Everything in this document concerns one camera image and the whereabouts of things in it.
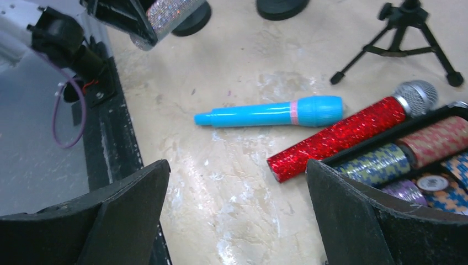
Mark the red glitter microphone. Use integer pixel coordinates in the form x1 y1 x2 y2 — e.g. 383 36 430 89
267 80 439 183

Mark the black poker chip case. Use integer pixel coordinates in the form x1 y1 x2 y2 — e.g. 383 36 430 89
324 101 467 215

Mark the blue toy microphone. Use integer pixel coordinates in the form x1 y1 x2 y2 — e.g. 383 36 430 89
194 96 345 128

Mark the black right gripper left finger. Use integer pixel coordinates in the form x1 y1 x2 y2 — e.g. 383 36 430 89
1 160 171 264

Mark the black tripod shock mount stand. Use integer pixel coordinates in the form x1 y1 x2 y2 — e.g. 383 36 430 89
330 1 464 87

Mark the rhinestone silver microphone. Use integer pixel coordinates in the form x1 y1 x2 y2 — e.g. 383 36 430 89
130 0 207 51

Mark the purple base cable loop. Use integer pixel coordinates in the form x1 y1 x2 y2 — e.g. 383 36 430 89
34 49 88 150

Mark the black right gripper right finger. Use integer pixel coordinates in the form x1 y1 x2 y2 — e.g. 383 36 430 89
306 160 467 264

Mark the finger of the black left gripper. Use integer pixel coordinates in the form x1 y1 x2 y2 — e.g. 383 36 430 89
81 0 158 47

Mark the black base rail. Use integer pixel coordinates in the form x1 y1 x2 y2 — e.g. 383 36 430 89
28 7 172 264

